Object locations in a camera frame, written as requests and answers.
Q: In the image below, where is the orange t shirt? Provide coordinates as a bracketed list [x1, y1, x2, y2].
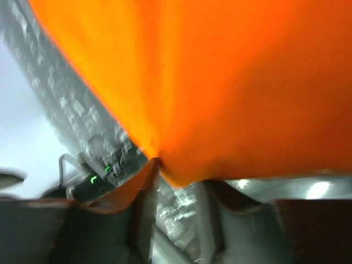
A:
[30, 1, 351, 186]

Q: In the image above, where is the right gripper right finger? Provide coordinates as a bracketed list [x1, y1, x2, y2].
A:
[194, 177, 351, 263]

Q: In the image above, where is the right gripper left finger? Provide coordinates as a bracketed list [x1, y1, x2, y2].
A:
[1, 158, 159, 263]

